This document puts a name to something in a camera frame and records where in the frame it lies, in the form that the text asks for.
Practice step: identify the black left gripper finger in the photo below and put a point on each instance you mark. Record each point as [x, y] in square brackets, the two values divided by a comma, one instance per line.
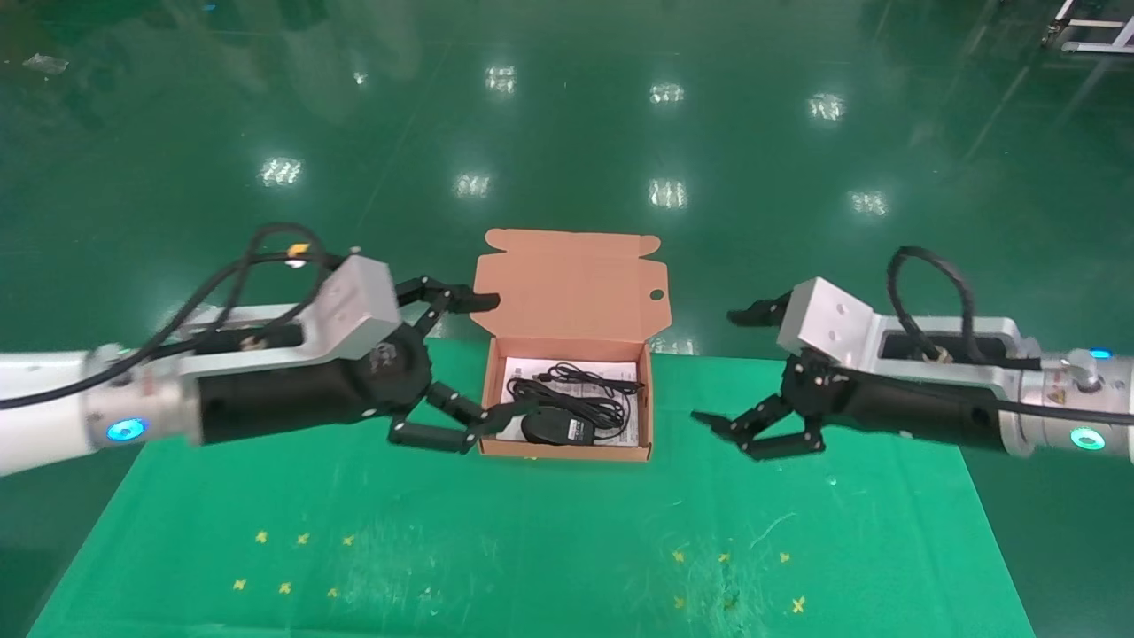
[461, 299]
[434, 436]

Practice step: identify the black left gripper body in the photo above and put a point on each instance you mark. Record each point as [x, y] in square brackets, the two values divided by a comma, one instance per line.
[292, 399]

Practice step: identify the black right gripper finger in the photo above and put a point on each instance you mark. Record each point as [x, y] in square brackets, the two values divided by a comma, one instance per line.
[780, 445]
[766, 310]

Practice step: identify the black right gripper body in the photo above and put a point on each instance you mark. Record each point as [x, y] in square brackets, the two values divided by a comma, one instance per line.
[904, 403]

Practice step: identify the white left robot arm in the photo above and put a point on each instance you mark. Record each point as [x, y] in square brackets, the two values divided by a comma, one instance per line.
[44, 408]

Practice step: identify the open brown cardboard box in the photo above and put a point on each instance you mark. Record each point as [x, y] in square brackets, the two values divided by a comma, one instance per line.
[567, 283]

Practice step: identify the white printed instruction sheet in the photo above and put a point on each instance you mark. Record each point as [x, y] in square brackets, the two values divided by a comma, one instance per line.
[523, 367]

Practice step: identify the green table cloth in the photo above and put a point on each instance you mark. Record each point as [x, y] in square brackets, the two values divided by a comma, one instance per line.
[532, 532]

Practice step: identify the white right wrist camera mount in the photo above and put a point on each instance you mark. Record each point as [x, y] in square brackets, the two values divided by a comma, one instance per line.
[824, 323]

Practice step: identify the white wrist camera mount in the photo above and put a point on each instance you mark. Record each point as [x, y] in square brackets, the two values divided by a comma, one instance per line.
[354, 301]
[824, 323]

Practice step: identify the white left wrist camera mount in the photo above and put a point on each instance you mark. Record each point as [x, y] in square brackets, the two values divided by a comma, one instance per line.
[354, 301]

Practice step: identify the white metal frame base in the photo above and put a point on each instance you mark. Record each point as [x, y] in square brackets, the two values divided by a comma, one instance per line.
[1099, 44]

